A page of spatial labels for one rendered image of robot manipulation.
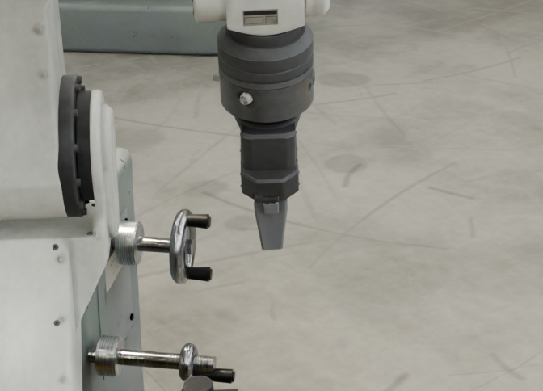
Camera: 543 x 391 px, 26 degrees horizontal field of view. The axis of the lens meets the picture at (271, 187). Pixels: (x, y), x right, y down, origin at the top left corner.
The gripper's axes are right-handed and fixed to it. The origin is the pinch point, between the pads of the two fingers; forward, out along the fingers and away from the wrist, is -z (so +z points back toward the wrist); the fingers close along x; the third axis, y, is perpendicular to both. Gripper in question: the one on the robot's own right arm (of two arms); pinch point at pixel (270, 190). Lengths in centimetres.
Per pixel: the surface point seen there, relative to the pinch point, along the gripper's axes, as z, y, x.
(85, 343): -52, 28, 33
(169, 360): -54, 16, 30
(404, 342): -122, -30, 103
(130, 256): -46, 22, 45
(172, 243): -42, 15, 43
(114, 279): -52, 25, 47
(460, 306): -126, -46, 119
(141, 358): -54, 20, 31
